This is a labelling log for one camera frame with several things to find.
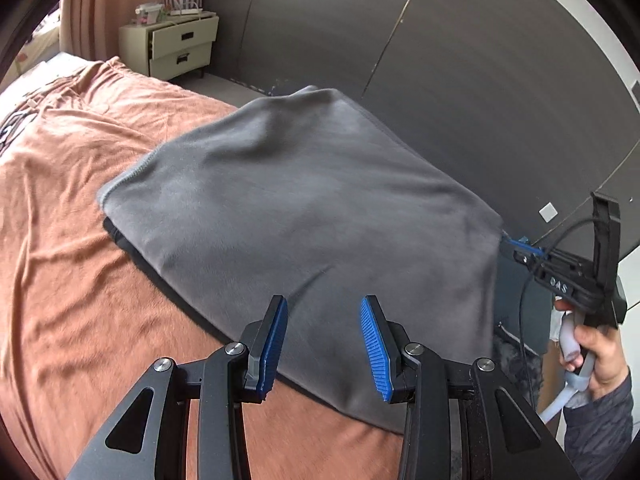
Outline person's right hand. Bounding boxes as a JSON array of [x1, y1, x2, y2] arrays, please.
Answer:
[[552, 300, 631, 401]]

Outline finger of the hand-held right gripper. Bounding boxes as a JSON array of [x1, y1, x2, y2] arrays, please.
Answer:
[[500, 232, 546, 261]]

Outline grey t-shirt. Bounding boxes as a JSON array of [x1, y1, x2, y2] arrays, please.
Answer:
[[95, 85, 506, 436]]

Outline dark panelled wardrobe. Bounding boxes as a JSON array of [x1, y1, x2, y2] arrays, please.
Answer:
[[200, 0, 640, 281]]

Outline brown blanket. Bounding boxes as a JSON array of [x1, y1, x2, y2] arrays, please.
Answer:
[[0, 55, 416, 480]]

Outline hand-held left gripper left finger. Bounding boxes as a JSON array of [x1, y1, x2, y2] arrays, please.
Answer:
[[65, 294, 290, 480]]

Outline dark fuzzy cloth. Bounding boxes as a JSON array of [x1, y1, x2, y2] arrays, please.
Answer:
[[492, 325, 546, 411]]

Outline white tube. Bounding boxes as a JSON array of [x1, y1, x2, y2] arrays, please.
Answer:
[[540, 380, 591, 423]]

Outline pink curtain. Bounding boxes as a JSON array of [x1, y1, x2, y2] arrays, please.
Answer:
[[59, 0, 173, 68]]

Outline cream nightstand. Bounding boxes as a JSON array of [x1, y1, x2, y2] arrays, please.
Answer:
[[118, 10, 221, 81]]

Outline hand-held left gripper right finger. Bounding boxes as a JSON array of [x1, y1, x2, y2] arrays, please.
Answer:
[[360, 295, 583, 480]]

